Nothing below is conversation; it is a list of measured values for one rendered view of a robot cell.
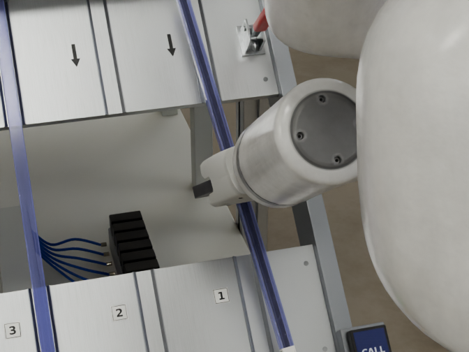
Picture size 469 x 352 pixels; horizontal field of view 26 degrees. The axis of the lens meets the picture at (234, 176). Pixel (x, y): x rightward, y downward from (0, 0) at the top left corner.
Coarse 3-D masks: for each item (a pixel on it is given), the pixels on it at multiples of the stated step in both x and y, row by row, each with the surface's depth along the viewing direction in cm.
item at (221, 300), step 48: (48, 288) 105; (96, 288) 107; (144, 288) 107; (192, 288) 108; (240, 288) 109; (288, 288) 110; (0, 336) 103; (96, 336) 105; (144, 336) 106; (192, 336) 107; (240, 336) 108
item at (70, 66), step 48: (48, 0) 116; (96, 0) 117; (144, 0) 118; (192, 0) 119; (240, 0) 120; (48, 48) 114; (96, 48) 115; (144, 48) 116; (0, 96) 111; (48, 96) 112; (96, 96) 113; (144, 96) 114; (192, 96) 115; (240, 96) 116
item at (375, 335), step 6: (366, 330) 106; (372, 330) 106; (378, 330) 106; (384, 330) 106; (354, 336) 105; (360, 336) 105; (366, 336) 105; (372, 336) 105; (378, 336) 106; (384, 336) 106; (360, 342) 105; (366, 342) 105; (372, 342) 105; (378, 342) 105; (384, 342) 105; (360, 348) 105; (366, 348) 105; (372, 348) 105; (378, 348) 105; (384, 348) 105
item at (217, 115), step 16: (176, 0) 113; (192, 16) 112; (192, 32) 111; (192, 48) 111; (208, 64) 110; (208, 80) 110; (208, 96) 109; (224, 128) 109; (224, 144) 108; (240, 208) 106; (256, 224) 106; (256, 240) 106; (256, 256) 105; (272, 288) 105; (272, 304) 104; (272, 320) 104; (288, 336) 104
